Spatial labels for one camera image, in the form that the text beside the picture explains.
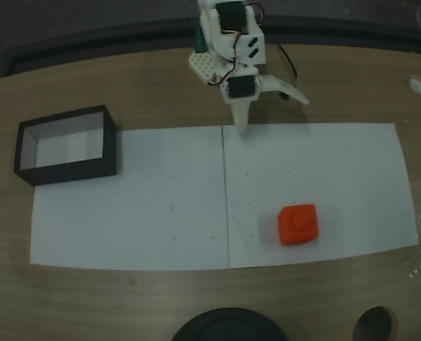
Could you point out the orange cube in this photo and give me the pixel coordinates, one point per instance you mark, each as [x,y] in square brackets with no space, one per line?
[298,224]

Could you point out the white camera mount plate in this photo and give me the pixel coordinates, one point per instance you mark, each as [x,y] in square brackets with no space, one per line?
[284,89]

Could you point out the white paper sheet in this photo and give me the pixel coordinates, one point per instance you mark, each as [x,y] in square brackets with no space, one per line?
[320,167]
[132,202]

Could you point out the brown open box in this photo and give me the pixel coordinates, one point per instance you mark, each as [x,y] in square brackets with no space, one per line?
[66,145]

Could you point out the small white round cap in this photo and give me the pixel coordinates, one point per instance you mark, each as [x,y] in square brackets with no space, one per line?
[417,84]

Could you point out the black round object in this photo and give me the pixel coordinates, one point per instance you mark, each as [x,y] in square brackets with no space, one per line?
[229,327]

